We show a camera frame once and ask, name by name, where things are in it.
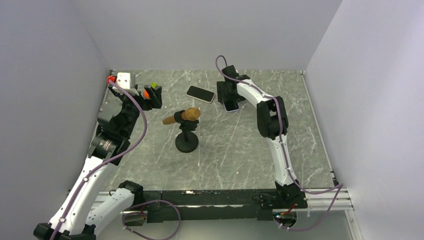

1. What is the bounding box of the gold microphone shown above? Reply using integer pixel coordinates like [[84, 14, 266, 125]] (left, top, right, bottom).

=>
[[162, 107, 201, 125]]

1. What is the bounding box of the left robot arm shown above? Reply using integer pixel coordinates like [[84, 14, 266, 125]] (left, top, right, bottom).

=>
[[33, 83, 162, 240]]

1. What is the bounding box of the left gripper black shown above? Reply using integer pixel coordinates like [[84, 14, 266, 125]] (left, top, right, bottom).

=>
[[109, 84, 162, 138]]

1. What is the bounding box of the black microphone stand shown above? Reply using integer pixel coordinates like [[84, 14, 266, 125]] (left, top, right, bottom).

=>
[[175, 119, 199, 153]]

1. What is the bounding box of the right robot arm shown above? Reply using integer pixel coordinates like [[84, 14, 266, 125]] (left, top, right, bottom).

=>
[[217, 73, 308, 209]]

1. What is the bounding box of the orange blue toy car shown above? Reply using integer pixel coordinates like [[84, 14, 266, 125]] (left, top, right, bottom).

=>
[[143, 82, 158, 99]]

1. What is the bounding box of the black base beam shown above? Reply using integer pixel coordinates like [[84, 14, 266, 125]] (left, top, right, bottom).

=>
[[133, 188, 305, 223]]

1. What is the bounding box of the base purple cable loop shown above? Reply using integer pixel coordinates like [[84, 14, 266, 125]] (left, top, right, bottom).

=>
[[121, 199, 182, 240]]

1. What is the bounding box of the phone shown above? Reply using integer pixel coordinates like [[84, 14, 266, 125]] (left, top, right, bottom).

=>
[[185, 85, 215, 103], [222, 100, 240, 113]]

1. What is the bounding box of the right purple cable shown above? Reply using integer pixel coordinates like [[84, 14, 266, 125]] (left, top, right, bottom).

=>
[[215, 55, 344, 233]]

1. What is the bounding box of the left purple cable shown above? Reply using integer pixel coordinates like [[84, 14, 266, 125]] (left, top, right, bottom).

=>
[[49, 81, 148, 240]]

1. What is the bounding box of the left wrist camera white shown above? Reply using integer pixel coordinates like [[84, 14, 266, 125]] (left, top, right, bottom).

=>
[[107, 72, 139, 96]]

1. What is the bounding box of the phone in pink case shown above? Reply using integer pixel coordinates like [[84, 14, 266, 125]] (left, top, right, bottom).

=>
[[185, 85, 215, 103]]

